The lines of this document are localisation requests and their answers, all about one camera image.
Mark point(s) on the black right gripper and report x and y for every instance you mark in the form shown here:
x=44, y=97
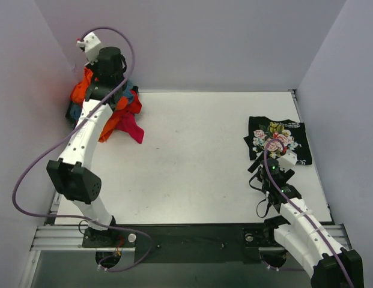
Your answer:
x=255, y=166

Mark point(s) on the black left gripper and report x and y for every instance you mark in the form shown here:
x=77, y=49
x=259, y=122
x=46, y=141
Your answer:
x=126, y=90

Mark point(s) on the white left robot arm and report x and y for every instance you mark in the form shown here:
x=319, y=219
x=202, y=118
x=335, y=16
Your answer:
x=71, y=173

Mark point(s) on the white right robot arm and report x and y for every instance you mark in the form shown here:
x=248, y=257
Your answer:
x=326, y=261

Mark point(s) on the black floral t-shirt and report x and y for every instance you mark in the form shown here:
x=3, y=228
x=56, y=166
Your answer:
x=277, y=137

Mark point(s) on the red t-shirt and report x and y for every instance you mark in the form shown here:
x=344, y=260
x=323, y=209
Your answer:
x=129, y=105

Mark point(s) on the blue t-shirt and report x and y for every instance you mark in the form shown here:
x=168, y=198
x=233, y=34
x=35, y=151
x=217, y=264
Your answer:
x=75, y=111

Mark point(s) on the light orange t-shirt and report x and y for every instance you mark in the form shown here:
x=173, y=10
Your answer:
x=110, y=125

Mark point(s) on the pink t-shirt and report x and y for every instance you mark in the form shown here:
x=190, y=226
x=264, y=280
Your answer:
x=127, y=124

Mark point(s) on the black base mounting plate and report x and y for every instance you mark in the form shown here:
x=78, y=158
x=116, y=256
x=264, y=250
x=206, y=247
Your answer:
x=249, y=243

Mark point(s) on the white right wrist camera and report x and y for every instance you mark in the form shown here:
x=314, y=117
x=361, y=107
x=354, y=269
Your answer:
x=288, y=159

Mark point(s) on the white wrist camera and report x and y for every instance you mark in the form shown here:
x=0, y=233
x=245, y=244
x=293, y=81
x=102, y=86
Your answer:
x=288, y=159
x=91, y=45

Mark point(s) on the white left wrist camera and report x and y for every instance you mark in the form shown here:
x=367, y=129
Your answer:
x=91, y=45

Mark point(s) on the aluminium front rail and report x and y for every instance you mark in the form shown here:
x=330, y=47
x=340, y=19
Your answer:
x=69, y=238

